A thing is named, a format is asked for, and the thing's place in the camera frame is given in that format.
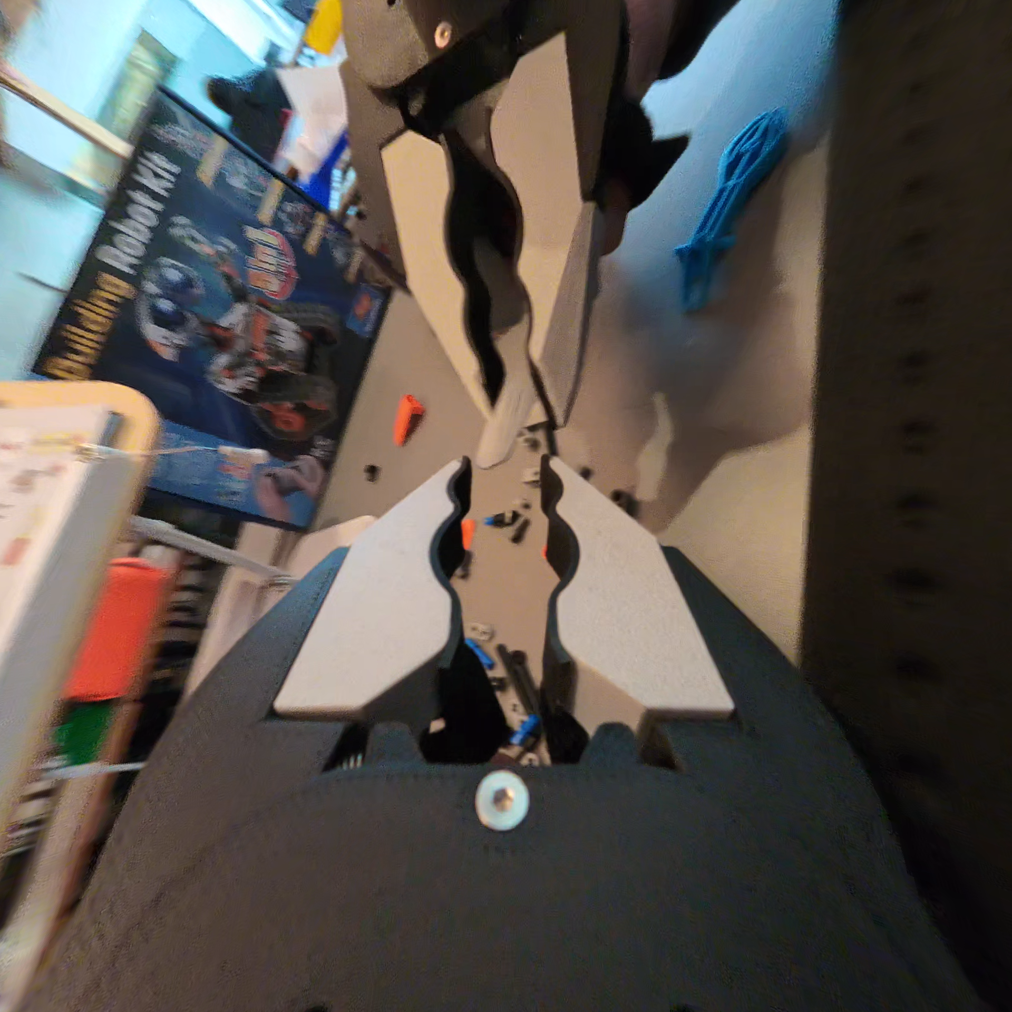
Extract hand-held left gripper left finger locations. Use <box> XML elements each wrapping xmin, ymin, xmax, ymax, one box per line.
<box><xmin>273</xmin><ymin>455</ymin><xmax>474</xmax><ymax>724</ymax></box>

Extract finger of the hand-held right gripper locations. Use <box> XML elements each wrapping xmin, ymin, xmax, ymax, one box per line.
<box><xmin>473</xmin><ymin>32</ymin><xmax>627</xmax><ymax>430</ymax></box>
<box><xmin>379</xmin><ymin>126</ymin><xmax>507</xmax><ymax>414</ymax></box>

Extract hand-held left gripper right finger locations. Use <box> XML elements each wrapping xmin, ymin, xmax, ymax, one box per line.
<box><xmin>541</xmin><ymin>454</ymin><xmax>737</xmax><ymax>766</ymax></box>

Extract light grey panel piece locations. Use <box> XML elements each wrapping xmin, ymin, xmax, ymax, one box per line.
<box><xmin>476</xmin><ymin>372</ymin><xmax>548</xmax><ymax>469</ymax></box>

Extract person's right forearm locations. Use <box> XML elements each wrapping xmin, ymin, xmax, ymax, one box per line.
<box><xmin>668</xmin><ymin>0</ymin><xmax>744</xmax><ymax>79</ymax></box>

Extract yellow plastic bin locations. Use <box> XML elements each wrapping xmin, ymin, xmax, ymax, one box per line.
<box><xmin>304</xmin><ymin>0</ymin><xmax>346</xmax><ymax>56</ymax></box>

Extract crumpled clear plastic bags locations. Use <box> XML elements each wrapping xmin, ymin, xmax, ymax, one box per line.
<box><xmin>273</xmin><ymin>67</ymin><xmax>351</xmax><ymax>184</ymax></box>

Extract black long connector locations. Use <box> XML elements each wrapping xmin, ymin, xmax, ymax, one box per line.
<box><xmin>497</xmin><ymin>645</ymin><xmax>540</xmax><ymax>714</ymax></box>

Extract blue plastic brick separator tool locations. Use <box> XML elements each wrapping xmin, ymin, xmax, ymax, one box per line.
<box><xmin>673</xmin><ymin>106</ymin><xmax>792</xmax><ymax>314</ymax></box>

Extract dark blue robot kit box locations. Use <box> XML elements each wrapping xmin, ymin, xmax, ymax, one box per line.
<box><xmin>32</xmin><ymin>83</ymin><xmax>396</xmax><ymax>532</ymax></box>

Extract wooden book stand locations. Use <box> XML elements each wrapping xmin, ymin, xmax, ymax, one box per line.
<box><xmin>0</xmin><ymin>379</ymin><xmax>379</xmax><ymax>950</ymax></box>

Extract open instruction booklet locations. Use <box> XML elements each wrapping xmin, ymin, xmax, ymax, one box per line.
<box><xmin>0</xmin><ymin>407</ymin><xmax>123</xmax><ymax>610</ymax></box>

